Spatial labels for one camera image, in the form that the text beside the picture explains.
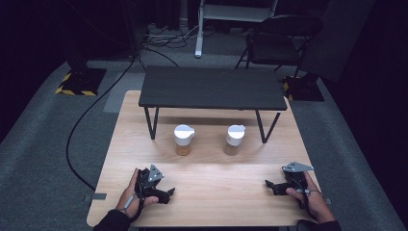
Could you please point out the grey tape strip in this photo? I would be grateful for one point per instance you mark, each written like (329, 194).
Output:
(97, 196)

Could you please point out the black yellow-striped base plate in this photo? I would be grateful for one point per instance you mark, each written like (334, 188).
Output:
(83, 82)
(304, 89)

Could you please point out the person's right hand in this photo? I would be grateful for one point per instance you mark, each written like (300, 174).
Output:
(317, 203)

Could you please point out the person's left hand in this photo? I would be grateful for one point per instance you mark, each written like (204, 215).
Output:
(128, 199)

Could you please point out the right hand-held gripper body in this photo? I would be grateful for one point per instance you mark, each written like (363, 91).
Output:
(296, 179)

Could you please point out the black raised shelf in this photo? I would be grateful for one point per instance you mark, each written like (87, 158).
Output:
(211, 86)

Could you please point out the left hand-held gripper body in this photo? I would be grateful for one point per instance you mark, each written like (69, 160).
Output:
(146, 184)

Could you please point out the white-lidded seasoning jar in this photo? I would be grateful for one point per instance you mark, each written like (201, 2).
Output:
(235, 134)
(183, 136)

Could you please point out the white metal stand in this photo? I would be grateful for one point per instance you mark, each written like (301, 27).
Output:
(198, 38)

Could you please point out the black folding chair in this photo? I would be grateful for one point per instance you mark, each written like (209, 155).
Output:
(288, 24)

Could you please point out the dark grey panel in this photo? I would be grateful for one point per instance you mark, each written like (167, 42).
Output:
(340, 38)

